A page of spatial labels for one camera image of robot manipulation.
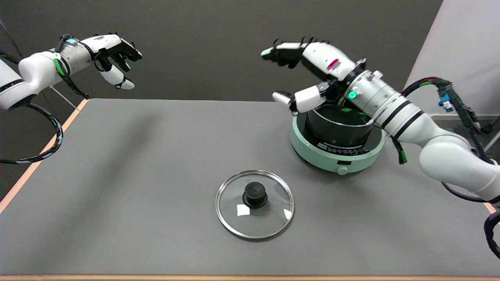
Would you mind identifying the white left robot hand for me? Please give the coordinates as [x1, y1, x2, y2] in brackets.
[80, 32, 143, 90]

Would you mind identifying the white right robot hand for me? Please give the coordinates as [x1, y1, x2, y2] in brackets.
[261, 37, 367, 115]

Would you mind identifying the glass pot lid black knob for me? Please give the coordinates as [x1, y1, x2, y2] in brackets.
[215, 170, 295, 240]

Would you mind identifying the mint green induction cooker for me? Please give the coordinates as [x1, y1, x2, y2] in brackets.
[289, 111, 386, 175]

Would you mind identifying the black green left wrist cable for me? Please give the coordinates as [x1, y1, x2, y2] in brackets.
[54, 34, 91, 99]

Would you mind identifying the black saucepan with handle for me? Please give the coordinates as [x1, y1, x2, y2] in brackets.
[305, 105, 375, 148]

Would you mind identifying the black looping left arm cable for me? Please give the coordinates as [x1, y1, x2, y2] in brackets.
[0, 101, 64, 165]

